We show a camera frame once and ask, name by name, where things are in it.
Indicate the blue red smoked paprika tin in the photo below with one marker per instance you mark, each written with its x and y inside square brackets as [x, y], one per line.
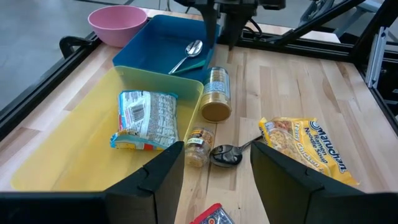
[214, 216]

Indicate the small glass spice jar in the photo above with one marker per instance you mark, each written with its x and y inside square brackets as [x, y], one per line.
[199, 149]

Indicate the black aluminium rig frame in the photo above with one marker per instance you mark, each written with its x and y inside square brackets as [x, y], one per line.
[31, 102]

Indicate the silver aluminium post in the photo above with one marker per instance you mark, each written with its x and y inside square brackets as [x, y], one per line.
[376, 59]

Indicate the yellow plastic bin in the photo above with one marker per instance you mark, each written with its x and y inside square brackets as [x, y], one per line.
[77, 149]

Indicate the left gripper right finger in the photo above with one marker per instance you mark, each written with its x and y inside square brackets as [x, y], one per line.
[286, 193]

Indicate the blue plastic bin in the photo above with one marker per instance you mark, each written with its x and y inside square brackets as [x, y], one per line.
[155, 46]

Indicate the large tan-lidded spice jar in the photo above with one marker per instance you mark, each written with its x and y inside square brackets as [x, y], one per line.
[216, 99]

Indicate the silver metal spoon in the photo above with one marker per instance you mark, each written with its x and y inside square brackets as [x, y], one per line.
[193, 49]

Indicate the dark metal spoon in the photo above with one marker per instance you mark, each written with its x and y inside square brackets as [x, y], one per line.
[225, 155]

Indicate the pink bowl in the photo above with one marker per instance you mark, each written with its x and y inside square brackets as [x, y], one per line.
[116, 26]

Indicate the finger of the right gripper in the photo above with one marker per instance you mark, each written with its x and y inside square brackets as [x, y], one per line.
[237, 21]
[210, 21]

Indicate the yellow Maruchan ramen pack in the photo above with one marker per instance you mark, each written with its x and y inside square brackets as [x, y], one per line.
[304, 146]

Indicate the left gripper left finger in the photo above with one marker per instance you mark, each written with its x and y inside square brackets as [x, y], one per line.
[146, 193]

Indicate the blue-edged white ramen pack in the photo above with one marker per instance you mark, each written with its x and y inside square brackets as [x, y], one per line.
[146, 121]

